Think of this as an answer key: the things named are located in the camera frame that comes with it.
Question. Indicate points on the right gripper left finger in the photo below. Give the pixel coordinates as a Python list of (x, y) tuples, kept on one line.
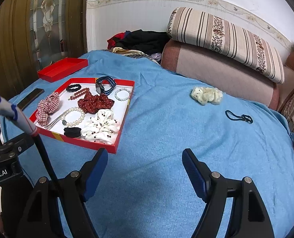
[(91, 173)]

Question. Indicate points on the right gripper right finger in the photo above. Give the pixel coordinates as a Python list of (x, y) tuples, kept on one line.
[(198, 173)]

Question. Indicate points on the white dotted scrunchie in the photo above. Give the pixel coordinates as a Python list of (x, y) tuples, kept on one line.
[(102, 128)]

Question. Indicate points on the silver hair clip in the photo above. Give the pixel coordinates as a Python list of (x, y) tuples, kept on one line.
[(54, 122)]

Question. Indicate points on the red white jewelry box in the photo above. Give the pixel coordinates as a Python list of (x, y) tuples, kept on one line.
[(90, 114)]

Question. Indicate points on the red polka dot scrunchie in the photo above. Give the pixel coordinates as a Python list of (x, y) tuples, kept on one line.
[(92, 104)]

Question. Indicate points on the red plaid scrunchie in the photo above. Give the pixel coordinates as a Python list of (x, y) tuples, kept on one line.
[(46, 107)]

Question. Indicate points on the thin black hair elastic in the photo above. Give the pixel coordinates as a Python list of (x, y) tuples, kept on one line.
[(233, 117)]

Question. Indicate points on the black smartphone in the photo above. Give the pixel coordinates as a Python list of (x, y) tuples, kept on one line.
[(27, 100)]

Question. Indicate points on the cream dotted scrunchie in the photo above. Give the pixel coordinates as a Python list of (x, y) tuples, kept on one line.
[(205, 95)]

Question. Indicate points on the red box lid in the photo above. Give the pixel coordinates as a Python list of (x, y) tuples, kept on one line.
[(62, 69)]

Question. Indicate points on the pink brown folded blanket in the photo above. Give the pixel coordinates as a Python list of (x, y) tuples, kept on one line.
[(227, 74)]

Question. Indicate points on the striped beige pillow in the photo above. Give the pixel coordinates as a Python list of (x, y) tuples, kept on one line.
[(202, 29)]

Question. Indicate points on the pile of dark clothes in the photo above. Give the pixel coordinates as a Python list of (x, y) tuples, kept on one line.
[(139, 44)]

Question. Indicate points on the wooden glass door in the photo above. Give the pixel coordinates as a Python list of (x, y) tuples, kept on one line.
[(35, 34)]

